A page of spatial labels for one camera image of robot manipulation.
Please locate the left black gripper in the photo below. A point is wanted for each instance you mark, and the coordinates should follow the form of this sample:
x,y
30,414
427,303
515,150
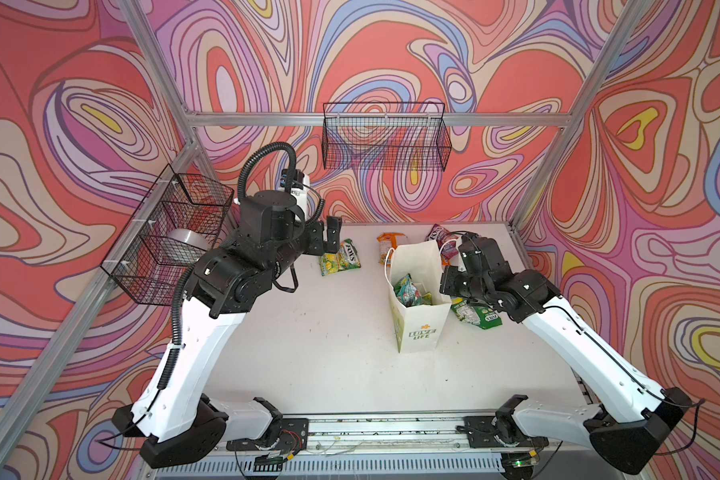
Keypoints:
x,y
316,242

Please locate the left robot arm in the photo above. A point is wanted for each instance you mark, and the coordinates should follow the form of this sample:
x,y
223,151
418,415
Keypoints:
x,y
176,421

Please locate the orange Fox's bag small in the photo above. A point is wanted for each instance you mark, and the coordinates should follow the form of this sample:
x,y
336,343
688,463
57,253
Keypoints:
x,y
387,243

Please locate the black wire basket left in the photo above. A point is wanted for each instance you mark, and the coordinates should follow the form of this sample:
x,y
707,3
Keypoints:
x,y
144,262

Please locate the yellow-green Fox's bag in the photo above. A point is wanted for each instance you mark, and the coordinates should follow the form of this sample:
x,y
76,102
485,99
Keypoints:
x,y
345,259

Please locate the white paper bag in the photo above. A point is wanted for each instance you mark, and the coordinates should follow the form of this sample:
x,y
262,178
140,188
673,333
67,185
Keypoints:
x,y
417,328

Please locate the black wire basket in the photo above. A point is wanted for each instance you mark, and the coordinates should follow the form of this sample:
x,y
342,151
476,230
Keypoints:
x,y
381,135
144,262

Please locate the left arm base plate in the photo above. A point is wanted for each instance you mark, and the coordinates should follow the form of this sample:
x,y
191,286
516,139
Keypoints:
x,y
258,425

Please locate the teal Fox's candy bag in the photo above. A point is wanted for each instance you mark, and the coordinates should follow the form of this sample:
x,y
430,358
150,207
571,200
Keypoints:
x,y
407,293

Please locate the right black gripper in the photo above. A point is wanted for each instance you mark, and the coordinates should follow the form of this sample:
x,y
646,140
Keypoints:
x,y
447,279

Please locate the silver tape roll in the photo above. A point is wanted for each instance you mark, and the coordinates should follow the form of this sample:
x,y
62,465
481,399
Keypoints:
x,y
189,237

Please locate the purple Fox's berries bag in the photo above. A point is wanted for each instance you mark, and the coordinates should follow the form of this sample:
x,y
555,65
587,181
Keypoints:
x,y
447,242

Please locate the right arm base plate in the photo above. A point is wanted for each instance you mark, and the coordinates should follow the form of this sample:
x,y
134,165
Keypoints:
x,y
499,430

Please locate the black wire basket back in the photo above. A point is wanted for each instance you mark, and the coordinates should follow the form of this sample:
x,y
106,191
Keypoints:
x,y
381,135

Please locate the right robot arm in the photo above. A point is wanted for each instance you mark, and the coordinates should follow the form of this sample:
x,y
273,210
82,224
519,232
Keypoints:
x,y
635,414

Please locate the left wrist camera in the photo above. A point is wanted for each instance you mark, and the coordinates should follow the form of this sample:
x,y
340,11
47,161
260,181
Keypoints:
x,y
298,189

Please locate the green Fox's spring tea bag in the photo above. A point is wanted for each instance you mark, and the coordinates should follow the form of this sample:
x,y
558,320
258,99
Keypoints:
x,y
479,316

